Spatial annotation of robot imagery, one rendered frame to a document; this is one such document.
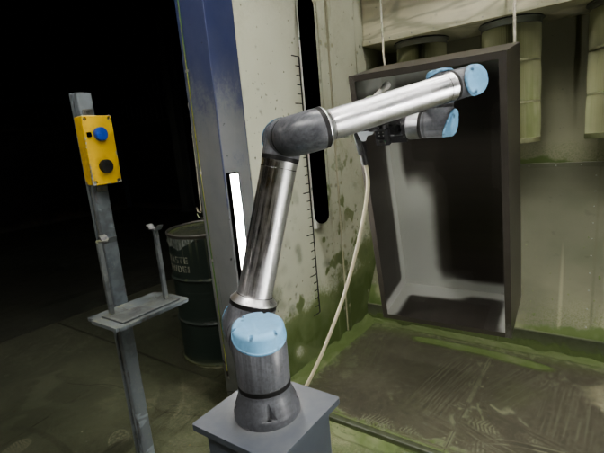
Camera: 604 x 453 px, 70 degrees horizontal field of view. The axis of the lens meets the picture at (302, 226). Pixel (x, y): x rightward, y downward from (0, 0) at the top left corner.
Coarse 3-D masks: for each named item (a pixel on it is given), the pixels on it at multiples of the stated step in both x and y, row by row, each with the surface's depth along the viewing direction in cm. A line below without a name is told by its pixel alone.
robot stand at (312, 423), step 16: (224, 400) 130; (304, 400) 127; (320, 400) 126; (336, 400) 125; (208, 416) 123; (224, 416) 122; (304, 416) 119; (320, 416) 119; (208, 432) 116; (224, 432) 116; (240, 432) 115; (256, 432) 114; (272, 432) 114; (288, 432) 113; (304, 432) 113; (320, 432) 121; (224, 448) 116; (240, 448) 109; (256, 448) 109; (272, 448) 108; (288, 448) 108; (304, 448) 115; (320, 448) 122
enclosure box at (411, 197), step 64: (448, 64) 156; (512, 64) 158; (512, 128) 165; (384, 192) 215; (448, 192) 212; (512, 192) 172; (384, 256) 218; (448, 256) 227; (512, 256) 180; (448, 320) 209; (512, 320) 189
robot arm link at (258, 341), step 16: (240, 320) 121; (256, 320) 120; (272, 320) 120; (240, 336) 113; (256, 336) 112; (272, 336) 113; (240, 352) 114; (256, 352) 112; (272, 352) 113; (240, 368) 115; (256, 368) 113; (272, 368) 114; (288, 368) 119; (240, 384) 117; (256, 384) 114; (272, 384) 114
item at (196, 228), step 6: (198, 222) 310; (174, 228) 295; (180, 228) 297; (186, 228) 295; (192, 228) 294; (198, 228) 291; (204, 228) 287; (174, 234) 278; (180, 234) 278; (186, 234) 276; (192, 234) 275; (198, 234) 273
